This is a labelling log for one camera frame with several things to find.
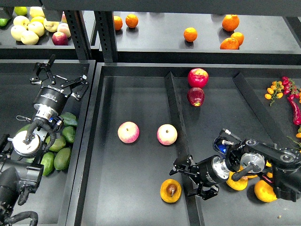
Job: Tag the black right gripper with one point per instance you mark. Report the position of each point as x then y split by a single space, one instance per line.
201 173

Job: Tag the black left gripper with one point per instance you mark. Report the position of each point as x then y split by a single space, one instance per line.
55 95

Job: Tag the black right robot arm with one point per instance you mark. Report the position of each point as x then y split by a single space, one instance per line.
279 168

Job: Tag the pale yellow pear front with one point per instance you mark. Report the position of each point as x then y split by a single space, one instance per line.
29 38

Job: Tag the pale yellow pear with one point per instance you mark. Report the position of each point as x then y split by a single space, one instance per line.
16 32
29 38

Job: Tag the pale yellow pear left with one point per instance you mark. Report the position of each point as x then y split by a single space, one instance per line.
16 32

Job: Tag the green avocado in bin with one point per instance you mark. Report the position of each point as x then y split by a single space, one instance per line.
62 159

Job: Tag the red apple on shelf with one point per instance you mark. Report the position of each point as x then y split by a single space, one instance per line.
60 38

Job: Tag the pink apple right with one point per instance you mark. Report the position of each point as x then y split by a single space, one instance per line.
167 134

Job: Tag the pink apple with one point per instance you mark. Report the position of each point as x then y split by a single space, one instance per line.
128 132
167 134

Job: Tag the orange on shelf left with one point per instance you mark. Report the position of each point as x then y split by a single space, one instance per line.
118 23

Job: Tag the orange on shelf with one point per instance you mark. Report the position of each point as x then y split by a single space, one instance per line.
132 20
190 34
118 23

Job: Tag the pink apple left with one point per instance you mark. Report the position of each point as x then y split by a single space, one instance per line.
128 132

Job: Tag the dark red apple lower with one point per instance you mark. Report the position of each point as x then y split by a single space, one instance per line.
196 96

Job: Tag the black middle tray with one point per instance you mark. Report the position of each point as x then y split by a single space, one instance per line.
121 182

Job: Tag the black tray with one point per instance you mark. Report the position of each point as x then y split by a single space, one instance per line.
121 182
52 199

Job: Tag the red apple upper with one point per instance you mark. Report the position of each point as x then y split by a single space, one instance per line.
198 78

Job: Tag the red chili pepper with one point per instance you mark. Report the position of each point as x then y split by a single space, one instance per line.
295 109

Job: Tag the orange cherry tomato bunch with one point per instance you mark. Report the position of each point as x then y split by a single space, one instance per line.
274 92

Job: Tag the black left tray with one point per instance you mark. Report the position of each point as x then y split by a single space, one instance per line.
52 199

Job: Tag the red cherry tomato bunch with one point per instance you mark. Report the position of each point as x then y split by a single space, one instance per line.
291 89

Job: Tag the orange on shelf middle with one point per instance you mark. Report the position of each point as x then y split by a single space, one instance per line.
190 34

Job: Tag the orange right front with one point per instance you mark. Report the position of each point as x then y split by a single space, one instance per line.
230 43

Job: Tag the orange right small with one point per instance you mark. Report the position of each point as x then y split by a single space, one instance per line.
239 37

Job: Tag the large orange top right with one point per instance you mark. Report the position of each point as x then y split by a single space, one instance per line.
230 22

